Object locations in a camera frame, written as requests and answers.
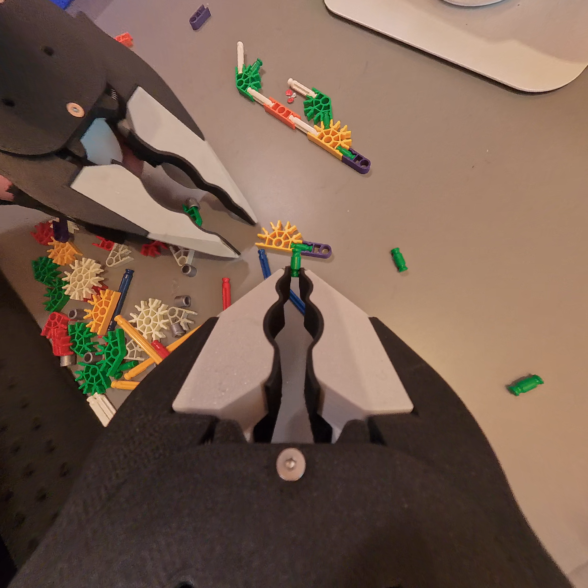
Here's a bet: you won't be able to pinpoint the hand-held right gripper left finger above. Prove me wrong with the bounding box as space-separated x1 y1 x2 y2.
171 268 292 443

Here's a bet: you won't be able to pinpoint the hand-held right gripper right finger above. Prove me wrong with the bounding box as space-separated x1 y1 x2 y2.
299 270 415 443

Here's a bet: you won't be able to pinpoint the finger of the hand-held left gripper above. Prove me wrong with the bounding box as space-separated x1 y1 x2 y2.
122 86 259 227
71 164 241 260

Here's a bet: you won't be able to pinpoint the pile of colourful toy pieces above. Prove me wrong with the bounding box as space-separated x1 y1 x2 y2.
30 197 232 428

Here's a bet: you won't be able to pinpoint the yellow half-circle connector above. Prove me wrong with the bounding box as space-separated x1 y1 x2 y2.
256 220 304 252

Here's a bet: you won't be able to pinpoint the dark blue rod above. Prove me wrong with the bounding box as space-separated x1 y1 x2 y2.
257 248 307 317

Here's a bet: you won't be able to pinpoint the assembled multicolour toy model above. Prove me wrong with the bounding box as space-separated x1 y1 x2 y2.
235 40 372 175

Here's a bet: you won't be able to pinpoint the black perforated office chair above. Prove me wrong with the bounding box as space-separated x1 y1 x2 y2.
0 271 108 575

